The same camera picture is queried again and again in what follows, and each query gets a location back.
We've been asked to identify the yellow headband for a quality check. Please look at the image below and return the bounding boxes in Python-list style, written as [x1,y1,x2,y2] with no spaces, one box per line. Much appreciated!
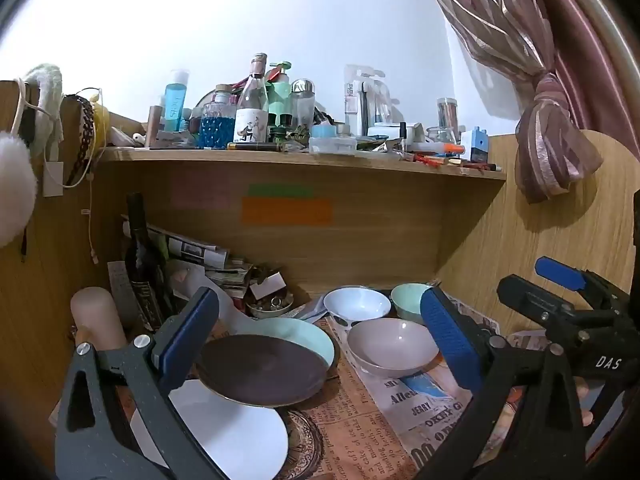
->
[92,102,111,148]

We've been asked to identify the white plate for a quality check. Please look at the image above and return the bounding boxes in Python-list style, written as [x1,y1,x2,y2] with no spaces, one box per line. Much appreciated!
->
[129,379,290,480]

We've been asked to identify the clear bottle with silver cap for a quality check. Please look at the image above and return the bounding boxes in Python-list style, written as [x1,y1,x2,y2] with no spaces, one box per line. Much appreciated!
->
[290,78,316,133]

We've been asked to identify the pile of rolled newspapers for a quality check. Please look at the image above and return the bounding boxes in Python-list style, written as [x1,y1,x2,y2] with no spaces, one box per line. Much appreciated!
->
[121,215,256,306]

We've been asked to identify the wooden shelf board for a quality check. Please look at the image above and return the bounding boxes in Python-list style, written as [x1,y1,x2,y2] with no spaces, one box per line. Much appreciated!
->
[97,146,507,181]

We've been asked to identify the clear plastic box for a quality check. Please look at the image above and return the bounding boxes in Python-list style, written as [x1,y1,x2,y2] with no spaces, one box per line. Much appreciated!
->
[308,136,358,155]

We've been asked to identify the mint green plate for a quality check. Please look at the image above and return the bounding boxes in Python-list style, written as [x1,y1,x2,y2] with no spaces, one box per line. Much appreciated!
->
[252,316,336,368]

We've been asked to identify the round wooden side panel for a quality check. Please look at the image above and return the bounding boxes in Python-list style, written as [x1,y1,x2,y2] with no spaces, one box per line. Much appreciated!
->
[435,130,636,341]

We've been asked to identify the pale grey bowl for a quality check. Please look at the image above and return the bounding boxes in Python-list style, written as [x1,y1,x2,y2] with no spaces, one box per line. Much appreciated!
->
[347,318,441,380]

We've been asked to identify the blue block sharpener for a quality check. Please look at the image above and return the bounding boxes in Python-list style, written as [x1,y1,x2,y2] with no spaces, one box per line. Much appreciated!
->
[460,126,488,163]

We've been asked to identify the green pump bottle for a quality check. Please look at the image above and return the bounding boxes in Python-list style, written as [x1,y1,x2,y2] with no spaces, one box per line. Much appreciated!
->
[267,60,293,131]

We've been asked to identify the clear canister of sticks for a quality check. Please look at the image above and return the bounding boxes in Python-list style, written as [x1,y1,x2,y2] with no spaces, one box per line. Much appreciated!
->
[437,97,460,133]

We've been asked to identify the patterned headband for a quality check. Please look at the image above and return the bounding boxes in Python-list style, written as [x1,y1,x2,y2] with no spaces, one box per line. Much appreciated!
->
[62,92,98,188]

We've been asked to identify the small bowl of coins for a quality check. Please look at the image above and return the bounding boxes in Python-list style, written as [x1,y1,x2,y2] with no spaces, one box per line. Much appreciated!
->
[245,294,295,319]

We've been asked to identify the small white box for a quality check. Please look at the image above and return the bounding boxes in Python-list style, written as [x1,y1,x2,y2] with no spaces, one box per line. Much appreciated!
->
[249,272,288,302]

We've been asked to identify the person's right hand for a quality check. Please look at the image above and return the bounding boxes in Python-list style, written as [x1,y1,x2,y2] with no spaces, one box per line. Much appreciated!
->
[574,377,595,427]

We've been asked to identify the dark wine bottle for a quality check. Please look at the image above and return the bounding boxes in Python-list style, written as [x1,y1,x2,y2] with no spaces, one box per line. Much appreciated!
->
[124,192,173,333]

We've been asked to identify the beige cosmetic tube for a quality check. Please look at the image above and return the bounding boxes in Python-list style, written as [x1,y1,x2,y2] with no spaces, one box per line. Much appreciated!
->
[146,105,162,148]

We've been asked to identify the clear plastic package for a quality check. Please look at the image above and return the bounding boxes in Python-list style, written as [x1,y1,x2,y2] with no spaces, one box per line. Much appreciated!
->
[342,64,393,136]

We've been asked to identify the cream pillar candle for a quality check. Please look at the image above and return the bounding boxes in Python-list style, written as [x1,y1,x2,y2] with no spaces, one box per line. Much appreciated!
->
[70,286,128,356]

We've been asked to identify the white charging cable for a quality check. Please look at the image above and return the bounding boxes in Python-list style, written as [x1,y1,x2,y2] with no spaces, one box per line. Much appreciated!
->
[80,150,101,266]

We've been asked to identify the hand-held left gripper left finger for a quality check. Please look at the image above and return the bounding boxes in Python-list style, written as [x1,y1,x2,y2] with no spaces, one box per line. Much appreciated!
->
[54,286,228,480]

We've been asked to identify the green sticky note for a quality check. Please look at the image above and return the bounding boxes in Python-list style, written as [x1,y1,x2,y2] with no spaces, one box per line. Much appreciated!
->
[248,185,315,199]

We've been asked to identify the pink satin curtain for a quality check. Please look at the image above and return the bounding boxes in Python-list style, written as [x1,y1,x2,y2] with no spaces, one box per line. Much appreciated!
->
[530,0,640,161]

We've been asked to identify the orange marker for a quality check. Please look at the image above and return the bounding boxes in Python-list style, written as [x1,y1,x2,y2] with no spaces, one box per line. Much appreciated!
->
[410,142,466,156]

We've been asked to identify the jar of blue beads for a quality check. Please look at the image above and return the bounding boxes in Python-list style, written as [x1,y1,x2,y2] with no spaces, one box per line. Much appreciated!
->
[200,84,237,148]

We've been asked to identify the mint green bowl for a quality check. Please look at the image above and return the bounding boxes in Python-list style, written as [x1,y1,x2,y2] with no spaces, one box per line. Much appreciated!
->
[390,283,436,326]

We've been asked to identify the white bowl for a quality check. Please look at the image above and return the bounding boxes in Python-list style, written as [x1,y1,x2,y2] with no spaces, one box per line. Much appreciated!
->
[323,286,392,323]

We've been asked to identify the newspaper print table cloth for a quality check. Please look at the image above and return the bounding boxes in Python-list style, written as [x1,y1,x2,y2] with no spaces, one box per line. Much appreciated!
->
[47,305,551,480]

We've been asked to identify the dark brown plate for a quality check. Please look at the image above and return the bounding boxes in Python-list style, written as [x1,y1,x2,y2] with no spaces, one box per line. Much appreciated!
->
[195,334,331,407]

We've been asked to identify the tall blue liquid bottle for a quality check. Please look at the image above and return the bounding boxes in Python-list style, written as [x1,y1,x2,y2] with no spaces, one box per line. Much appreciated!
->
[162,69,192,133]

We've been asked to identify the white charger plug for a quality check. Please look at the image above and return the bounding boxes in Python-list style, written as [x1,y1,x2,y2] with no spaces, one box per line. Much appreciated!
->
[42,160,65,197]

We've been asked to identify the pink sticky note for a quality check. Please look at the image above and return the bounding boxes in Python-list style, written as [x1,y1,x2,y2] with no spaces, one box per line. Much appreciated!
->
[170,177,236,208]

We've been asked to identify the orange sticky note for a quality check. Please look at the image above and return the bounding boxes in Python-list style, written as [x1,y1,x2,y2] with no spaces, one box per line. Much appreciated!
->
[242,197,333,227]

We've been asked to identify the striped sheer mauve curtain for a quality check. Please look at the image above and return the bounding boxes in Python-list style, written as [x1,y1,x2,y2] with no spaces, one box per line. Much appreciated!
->
[417,0,603,206]

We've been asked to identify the clear bottle with white label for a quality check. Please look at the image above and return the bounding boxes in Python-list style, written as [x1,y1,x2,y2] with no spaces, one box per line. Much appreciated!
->
[234,53,270,145]

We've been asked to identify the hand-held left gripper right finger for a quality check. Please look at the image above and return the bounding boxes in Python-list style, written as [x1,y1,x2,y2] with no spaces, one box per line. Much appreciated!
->
[419,286,591,480]

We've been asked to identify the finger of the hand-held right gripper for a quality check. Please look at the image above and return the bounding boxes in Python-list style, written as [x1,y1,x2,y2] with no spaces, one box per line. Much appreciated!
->
[497,274,588,333]
[535,256,626,321]

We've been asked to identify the white fluffy earmuffs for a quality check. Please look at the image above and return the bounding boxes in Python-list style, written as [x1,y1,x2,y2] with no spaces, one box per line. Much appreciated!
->
[0,63,65,248]

